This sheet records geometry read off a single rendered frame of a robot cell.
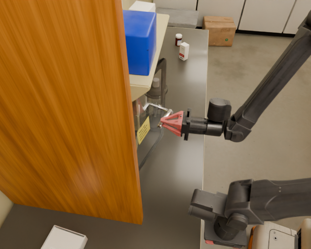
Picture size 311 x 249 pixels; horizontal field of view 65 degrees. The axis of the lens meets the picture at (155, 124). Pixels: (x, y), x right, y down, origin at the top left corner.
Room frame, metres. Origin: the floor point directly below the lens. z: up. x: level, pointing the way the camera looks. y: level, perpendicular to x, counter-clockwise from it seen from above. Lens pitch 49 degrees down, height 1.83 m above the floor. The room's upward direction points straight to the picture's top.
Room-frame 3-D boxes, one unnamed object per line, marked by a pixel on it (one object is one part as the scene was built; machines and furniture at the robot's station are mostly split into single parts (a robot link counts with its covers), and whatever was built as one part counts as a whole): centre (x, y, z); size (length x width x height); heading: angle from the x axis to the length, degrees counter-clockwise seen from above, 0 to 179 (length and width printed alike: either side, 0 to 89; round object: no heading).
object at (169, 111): (0.58, -0.02, 1.20); 0.10 x 0.05 x 0.03; 151
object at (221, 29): (3.17, -0.85, 0.14); 0.41 x 0.33 x 0.29; 87
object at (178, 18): (3.24, -0.27, 0.17); 0.60 x 0.42 x 0.33; 79
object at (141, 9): (0.60, 0.03, 1.54); 0.05 x 0.05 x 0.06; 71
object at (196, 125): (0.54, -0.13, 1.20); 0.07 x 0.07 x 0.10; 81
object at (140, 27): (0.46, 0.05, 1.56); 0.10 x 0.10 x 0.09; 81
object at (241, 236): (0.20, -0.18, 1.21); 0.10 x 0.07 x 0.07; 81
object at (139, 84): (0.54, 0.04, 1.46); 0.32 x 0.11 x 0.10; 171
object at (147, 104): (0.53, 0.04, 1.19); 0.30 x 0.01 x 0.40; 151
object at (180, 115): (0.55, -0.06, 1.20); 0.09 x 0.07 x 0.07; 81
